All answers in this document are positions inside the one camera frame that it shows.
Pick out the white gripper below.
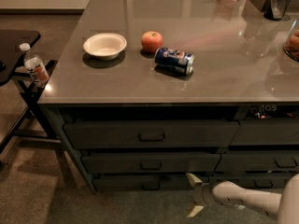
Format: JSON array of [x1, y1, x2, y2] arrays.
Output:
[[186, 173, 214, 217]]

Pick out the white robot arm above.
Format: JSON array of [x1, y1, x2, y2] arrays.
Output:
[[186, 173, 299, 224]]

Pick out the snack bags in drawer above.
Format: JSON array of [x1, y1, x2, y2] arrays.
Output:
[[247, 105, 299, 119]]

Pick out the grey cabinet island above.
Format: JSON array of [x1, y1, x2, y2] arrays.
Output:
[[39, 0, 299, 191]]

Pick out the blue soda can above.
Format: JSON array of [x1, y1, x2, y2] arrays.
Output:
[[154, 47, 194, 76]]

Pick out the red apple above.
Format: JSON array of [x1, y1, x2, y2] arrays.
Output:
[[141, 31, 164, 54]]

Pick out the white paper bowl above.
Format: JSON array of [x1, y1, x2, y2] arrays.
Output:
[[83, 33, 127, 61]]

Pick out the glass jar with pastries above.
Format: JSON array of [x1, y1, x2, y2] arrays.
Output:
[[283, 20, 299, 62]]

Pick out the clear water bottle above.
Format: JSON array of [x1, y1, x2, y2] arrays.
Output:
[[20, 43, 50, 88]]

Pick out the dark metal container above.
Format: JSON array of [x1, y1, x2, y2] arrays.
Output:
[[263, 0, 291, 21]]

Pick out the dark side table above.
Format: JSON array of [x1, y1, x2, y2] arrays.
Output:
[[0, 29, 57, 152]]

